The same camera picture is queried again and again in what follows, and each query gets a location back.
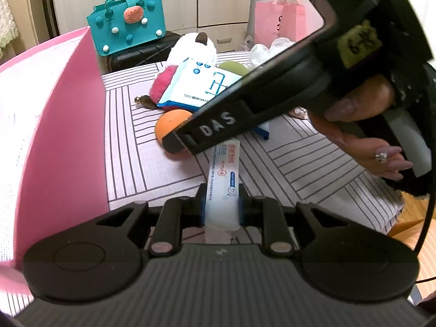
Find white plush toy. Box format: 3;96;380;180
166;32;218;68

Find black suitcase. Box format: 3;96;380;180
107;31;184;74

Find white wardrobe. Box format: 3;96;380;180
50;0;255;53

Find cream knit garment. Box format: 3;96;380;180
0;0;20;59

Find small brown keychain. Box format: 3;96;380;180
134;95;158;110

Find person's right hand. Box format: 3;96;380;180
308;75;414;181

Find clear plastic bags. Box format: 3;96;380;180
241;36;298;69

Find white toothpaste tube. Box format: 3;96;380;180
204;138;243;232

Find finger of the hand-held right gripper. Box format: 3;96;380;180
163;100;256;155

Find blue white wet wipes pack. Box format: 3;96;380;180
157;57;270;140

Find pink cardboard box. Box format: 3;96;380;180
0;26;110;295

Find black vertical frame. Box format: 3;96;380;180
38;0;61;40

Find striped tablecloth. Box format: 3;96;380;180
7;50;407;317

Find teal handbag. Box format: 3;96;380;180
87;0;167;57

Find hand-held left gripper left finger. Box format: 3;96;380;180
97;184;207;258

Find orange ball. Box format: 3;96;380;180
155;109;195;155

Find pink shopping bag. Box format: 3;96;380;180
254;0;325;47

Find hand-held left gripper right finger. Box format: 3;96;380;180
238;183;344;257

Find green round object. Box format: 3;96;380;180
218;60;251;77

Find black cable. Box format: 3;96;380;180
413;184;436;284

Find magenta fuzzy plush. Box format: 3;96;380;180
149;65;178;105

